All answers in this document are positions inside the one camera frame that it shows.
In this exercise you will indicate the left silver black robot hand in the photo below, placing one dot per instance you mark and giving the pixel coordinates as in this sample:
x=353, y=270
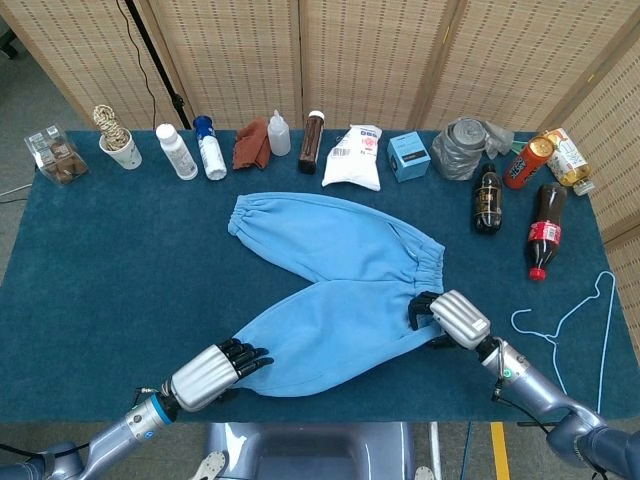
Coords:
x=205, y=375

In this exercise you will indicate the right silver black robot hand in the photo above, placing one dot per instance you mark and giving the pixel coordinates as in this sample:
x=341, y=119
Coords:
x=460, y=317

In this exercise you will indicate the light blue fleece pants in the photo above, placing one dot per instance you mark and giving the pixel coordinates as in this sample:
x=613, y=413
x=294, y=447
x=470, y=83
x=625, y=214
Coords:
x=340, y=325

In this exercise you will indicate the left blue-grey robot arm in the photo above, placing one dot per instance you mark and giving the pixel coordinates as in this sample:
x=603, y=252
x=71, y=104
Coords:
x=115, y=435

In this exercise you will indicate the black bottle with gold label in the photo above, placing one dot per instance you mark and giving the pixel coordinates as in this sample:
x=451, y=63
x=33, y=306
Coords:
x=487, y=205

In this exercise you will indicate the cola bottle with red label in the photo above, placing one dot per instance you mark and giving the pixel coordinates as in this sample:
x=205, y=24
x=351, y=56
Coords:
x=545, y=230

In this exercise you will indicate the teal table cloth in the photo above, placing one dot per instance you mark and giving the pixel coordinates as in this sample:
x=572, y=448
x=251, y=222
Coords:
x=125, y=275

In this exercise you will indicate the blue-grey robot torso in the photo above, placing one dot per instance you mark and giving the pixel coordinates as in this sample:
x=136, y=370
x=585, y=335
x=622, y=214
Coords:
x=310, y=450

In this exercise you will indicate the light blue cardboard box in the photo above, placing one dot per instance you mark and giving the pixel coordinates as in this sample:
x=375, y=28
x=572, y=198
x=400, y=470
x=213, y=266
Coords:
x=407, y=160

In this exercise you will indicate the grey garbage bag roll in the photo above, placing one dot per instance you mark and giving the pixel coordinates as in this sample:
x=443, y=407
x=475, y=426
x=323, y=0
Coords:
x=460, y=150

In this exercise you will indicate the white powder bag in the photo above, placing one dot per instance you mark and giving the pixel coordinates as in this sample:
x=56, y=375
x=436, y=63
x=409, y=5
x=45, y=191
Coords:
x=352, y=165

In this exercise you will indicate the yellow tea bottle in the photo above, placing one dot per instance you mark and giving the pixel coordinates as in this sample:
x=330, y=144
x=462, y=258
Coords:
x=567, y=157

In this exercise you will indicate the white bottle with blue cap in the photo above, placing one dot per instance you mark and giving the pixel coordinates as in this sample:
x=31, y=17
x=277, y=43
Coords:
x=212, y=155

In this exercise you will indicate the tall white plastic bottle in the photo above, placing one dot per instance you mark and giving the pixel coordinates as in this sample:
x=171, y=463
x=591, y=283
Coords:
x=177, y=155

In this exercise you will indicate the rust brown cloth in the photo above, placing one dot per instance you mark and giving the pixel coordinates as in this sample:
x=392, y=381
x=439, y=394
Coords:
x=250, y=145

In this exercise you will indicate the white paper cup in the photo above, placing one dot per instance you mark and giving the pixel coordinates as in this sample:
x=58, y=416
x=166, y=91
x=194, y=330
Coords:
x=125, y=152

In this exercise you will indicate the translucent squeeze wash bottle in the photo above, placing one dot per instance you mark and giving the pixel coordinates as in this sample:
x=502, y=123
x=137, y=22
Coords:
x=278, y=137

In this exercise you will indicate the clear plastic snack box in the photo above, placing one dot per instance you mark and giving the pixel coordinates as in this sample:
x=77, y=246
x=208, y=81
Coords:
x=57, y=160

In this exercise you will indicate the black tripod stand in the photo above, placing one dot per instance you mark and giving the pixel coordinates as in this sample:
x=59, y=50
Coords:
x=176, y=102

